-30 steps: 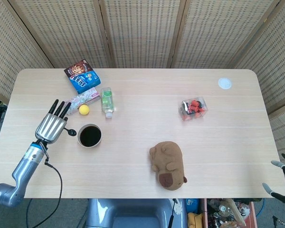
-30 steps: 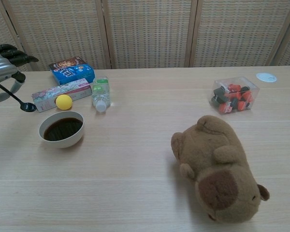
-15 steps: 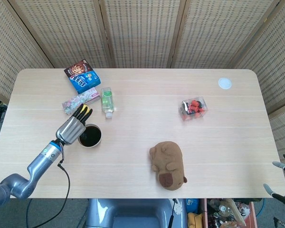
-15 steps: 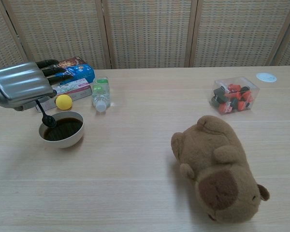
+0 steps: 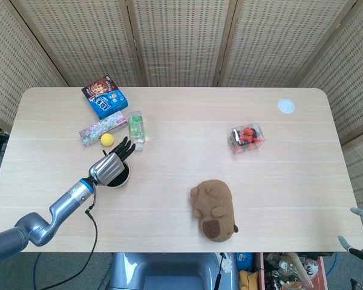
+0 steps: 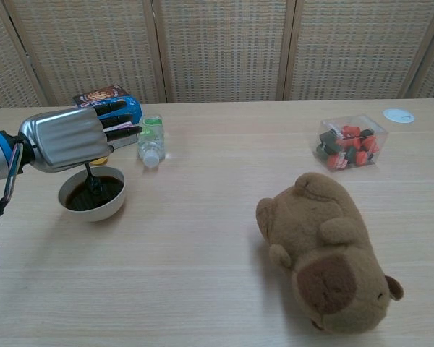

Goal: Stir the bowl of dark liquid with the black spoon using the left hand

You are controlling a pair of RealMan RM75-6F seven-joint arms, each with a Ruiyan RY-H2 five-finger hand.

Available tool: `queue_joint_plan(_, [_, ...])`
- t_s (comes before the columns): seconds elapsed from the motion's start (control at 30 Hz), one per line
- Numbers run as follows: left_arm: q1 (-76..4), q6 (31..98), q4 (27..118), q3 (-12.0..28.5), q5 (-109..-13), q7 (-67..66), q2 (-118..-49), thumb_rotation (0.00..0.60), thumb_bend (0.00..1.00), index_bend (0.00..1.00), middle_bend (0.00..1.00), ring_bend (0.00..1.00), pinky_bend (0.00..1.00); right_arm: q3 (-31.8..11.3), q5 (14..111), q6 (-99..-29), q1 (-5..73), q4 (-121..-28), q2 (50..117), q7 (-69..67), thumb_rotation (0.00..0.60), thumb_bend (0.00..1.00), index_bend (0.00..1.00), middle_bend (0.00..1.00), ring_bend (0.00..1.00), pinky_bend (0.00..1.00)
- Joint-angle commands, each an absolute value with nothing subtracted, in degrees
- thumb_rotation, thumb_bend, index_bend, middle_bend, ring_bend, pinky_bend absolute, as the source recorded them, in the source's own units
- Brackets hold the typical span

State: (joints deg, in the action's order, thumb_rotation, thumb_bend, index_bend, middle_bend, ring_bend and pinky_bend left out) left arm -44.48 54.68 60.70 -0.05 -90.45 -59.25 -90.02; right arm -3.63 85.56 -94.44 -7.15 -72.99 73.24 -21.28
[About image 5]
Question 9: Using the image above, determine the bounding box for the clear bottle with green label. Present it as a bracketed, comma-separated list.
[128, 111, 147, 152]

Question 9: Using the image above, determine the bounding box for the left silver-black robot hand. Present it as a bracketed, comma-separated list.
[88, 136, 137, 186]

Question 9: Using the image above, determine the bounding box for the yellow cloth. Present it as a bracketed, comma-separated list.
[238, 269, 261, 290]

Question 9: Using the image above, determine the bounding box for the woven rattan folding screen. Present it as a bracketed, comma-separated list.
[0, 0, 363, 200]

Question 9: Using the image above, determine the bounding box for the blue cookie box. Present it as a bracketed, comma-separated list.
[80, 75, 130, 120]

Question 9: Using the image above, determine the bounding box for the red crate of clutter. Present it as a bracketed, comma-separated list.
[255, 252, 327, 290]

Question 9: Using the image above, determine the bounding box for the white round table disc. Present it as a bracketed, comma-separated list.
[277, 98, 297, 114]

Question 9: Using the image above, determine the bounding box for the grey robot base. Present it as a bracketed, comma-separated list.
[108, 252, 240, 290]

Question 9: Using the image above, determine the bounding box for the brown capybara plush toy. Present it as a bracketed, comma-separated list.
[189, 179, 240, 242]

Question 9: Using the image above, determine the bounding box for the long floral cardboard box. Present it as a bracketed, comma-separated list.
[79, 110, 129, 148]

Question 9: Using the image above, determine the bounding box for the black cable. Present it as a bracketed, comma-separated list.
[33, 187, 99, 290]

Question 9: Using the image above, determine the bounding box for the small blue box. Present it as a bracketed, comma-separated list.
[236, 252, 255, 269]

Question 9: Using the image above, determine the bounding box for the clear box of red-black pieces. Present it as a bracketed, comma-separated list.
[228, 121, 266, 155]

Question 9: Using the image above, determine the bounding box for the black and white cup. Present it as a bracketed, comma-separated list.
[104, 159, 131, 188]

